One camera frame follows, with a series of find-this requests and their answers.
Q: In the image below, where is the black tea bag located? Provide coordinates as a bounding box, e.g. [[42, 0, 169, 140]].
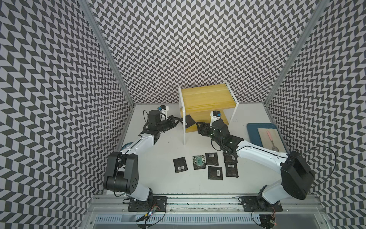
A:
[[173, 157, 188, 173], [223, 154, 238, 164], [225, 163, 239, 178], [207, 167, 223, 180], [205, 153, 219, 166], [185, 114, 196, 129]]

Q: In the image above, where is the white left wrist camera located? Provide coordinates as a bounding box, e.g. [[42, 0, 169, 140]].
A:
[[157, 105, 169, 121]]

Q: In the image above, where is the blue tray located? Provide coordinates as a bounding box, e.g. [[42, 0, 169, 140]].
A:
[[247, 123, 287, 153]]

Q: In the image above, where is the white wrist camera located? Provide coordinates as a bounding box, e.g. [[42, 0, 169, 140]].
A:
[[157, 105, 169, 121], [210, 111, 221, 126]]

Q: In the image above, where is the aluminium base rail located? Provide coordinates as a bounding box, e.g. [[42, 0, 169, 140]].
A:
[[80, 194, 332, 229]]

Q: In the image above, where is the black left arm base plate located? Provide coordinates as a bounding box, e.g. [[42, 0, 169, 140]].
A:
[[128, 196, 167, 212]]

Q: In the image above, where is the white yellow two-tier shelf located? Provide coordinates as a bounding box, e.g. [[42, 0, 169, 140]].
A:
[[178, 81, 239, 145]]

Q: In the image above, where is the blue patterned plate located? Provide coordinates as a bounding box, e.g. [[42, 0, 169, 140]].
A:
[[121, 142, 132, 152]]

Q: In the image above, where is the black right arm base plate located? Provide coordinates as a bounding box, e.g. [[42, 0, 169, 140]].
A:
[[238, 196, 283, 212]]

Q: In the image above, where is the pink handled spoon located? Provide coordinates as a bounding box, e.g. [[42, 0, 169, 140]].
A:
[[266, 131, 279, 152]]

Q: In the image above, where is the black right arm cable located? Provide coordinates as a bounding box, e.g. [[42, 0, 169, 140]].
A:
[[303, 145, 337, 184]]

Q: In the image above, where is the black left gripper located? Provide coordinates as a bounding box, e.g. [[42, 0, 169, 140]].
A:
[[157, 114, 180, 132]]

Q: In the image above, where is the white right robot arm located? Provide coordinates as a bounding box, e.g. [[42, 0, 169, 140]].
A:
[[196, 119, 315, 210]]

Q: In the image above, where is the green tea bag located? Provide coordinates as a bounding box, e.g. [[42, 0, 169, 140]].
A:
[[193, 155, 206, 170]]

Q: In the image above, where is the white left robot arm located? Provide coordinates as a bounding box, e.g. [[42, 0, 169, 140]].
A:
[[103, 108, 185, 202]]

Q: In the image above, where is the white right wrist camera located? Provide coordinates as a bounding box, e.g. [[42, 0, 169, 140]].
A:
[[210, 111, 221, 126]]

